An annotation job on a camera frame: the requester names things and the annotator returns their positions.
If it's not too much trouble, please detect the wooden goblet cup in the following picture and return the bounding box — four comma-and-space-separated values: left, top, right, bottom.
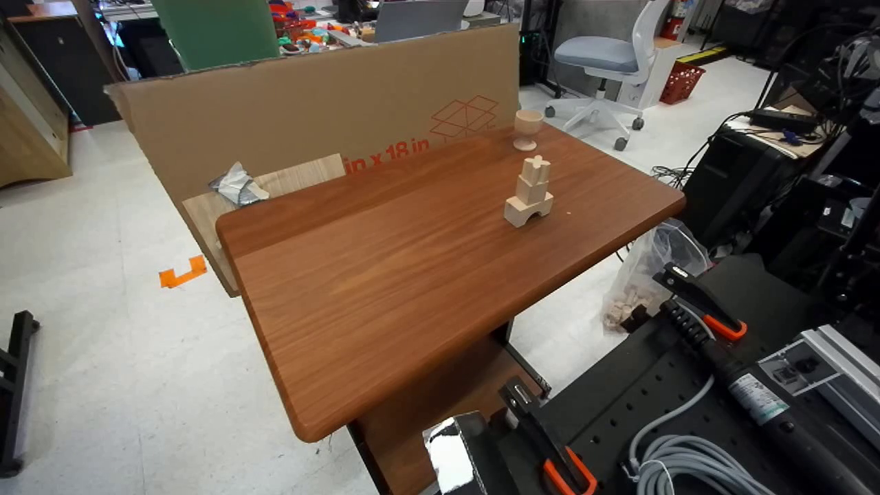
510, 107, 546, 154

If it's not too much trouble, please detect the wooden arch block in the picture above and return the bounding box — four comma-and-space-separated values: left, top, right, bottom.
499, 187, 554, 230

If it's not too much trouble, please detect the wooden square block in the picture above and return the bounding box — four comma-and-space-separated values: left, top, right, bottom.
514, 171, 552, 205

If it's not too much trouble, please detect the small wooden block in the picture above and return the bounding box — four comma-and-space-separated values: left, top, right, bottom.
519, 154, 552, 183

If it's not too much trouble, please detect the wooden table lower shelf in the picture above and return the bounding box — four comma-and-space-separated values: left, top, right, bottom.
348, 336, 552, 495

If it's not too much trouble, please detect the plywood board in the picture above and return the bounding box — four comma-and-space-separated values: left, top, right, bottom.
179, 150, 348, 300

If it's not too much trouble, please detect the cardboard box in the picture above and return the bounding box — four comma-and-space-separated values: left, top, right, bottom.
103, 22, 523, 205

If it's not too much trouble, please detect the clear plastic bag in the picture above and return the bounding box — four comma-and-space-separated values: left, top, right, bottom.
598, 216, 718, 331

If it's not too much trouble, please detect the shiny chrome plate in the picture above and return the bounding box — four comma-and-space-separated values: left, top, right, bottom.
420, 414, 488, 495

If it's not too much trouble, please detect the crumpled grey plastic sheet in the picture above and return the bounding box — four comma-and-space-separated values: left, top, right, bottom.
206, 158, 275, 209

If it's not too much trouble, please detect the grey office chair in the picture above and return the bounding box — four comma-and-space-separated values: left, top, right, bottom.
543, 0, 677, 154

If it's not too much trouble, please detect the red bin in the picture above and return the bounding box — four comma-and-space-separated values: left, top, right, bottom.
657, 58, 708, 107

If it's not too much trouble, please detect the black equipment cart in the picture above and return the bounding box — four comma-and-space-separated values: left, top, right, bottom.
678, 107, 833, 254

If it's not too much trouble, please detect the green board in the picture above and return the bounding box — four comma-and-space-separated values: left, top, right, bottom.
149, 0, 282, 73

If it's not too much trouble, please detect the black tube with label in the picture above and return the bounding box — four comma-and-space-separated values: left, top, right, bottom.
666, 300, 875, 495

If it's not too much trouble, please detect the dark cabinet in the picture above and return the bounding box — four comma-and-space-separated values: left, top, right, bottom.
6, 0, 123, 129

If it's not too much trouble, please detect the light wooden cabinet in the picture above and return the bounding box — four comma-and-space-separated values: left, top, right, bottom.
0, 23, 73, 191

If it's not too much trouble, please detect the black stand foot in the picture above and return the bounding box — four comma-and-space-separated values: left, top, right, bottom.
0, 308, 40, 481

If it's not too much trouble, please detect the black clamp orange handle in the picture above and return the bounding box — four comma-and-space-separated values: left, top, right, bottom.
498, 375, 602, 495
651, 264, 751, 345

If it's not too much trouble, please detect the thin black floor cable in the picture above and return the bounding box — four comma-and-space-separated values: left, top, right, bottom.
648, 127, 729, 191

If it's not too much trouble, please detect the grey cable coil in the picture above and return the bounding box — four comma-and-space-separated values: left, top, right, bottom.
623, 374, 781, 495

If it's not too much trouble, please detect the aluminium extrusion rail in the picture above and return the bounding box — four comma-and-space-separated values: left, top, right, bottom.
796, 320, 880, 452

